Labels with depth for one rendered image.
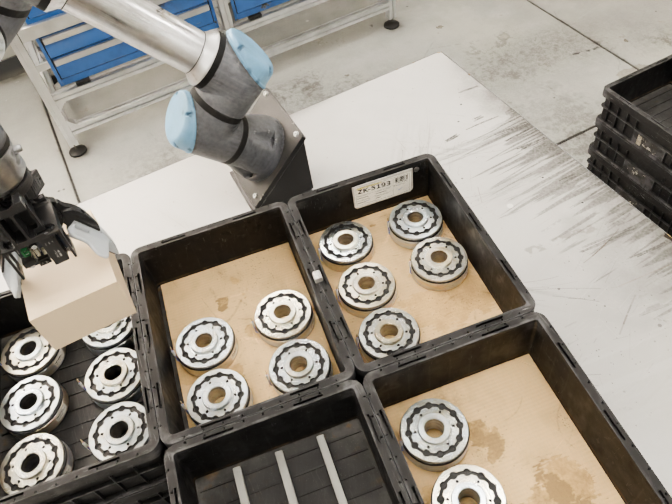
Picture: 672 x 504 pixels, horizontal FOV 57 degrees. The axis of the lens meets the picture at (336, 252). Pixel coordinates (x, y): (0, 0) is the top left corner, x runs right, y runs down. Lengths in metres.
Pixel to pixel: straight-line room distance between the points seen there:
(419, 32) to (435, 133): 1.75
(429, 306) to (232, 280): 0.38
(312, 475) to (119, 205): 0.91
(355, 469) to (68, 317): 0.47
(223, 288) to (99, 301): 0.35
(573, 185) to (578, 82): 1.54
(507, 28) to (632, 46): 0.58
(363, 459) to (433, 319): 0.27
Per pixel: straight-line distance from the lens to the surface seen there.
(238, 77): 1.25
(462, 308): 1.12
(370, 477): 0.99
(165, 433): 0.97
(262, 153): 1.37
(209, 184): 1.61
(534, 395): 1.05
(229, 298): 1.19
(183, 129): 1.29
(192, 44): 1.23
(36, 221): 0.83
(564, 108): 2.88
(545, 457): 1.01
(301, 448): 1.02
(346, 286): 1.12
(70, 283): 0.92
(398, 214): 1.22
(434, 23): 3.41
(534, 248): 1.39
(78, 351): 1.24
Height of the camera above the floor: 1.76
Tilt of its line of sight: 50 degrees down
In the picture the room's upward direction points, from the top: 10 degrees counter-clockwise
